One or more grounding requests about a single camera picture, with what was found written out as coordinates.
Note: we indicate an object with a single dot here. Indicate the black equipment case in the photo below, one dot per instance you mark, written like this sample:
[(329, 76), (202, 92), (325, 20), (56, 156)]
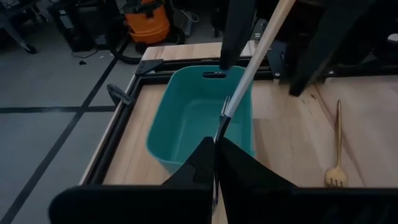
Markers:
[(81, 25)]

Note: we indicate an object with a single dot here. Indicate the black table frame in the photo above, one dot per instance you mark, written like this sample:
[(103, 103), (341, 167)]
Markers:
[(357, 71)]

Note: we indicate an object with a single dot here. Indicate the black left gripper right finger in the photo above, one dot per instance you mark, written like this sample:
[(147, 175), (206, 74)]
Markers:
[(248, 193)]

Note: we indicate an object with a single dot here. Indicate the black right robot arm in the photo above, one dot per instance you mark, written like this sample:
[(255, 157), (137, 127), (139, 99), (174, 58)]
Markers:
[(329, 37)]

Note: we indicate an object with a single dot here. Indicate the teal plastic bin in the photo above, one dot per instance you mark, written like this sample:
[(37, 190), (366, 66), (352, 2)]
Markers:
[(186, 124)]

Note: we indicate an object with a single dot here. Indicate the orange shop vacuum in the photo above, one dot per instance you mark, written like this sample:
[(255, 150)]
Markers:
[(149, 25)]

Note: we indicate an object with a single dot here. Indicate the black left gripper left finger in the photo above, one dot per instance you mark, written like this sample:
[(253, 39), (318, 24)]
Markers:
[(186, 199)]

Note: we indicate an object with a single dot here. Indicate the black corner bracket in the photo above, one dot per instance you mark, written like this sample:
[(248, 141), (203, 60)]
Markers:
[(147, 66), (118, 93)]

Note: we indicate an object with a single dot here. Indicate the black upright bar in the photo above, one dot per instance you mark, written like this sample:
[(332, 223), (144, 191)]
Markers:
[(236, 31)]

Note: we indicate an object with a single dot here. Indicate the gold fork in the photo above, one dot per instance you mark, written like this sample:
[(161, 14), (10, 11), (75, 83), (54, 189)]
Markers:
[(338, 140)]

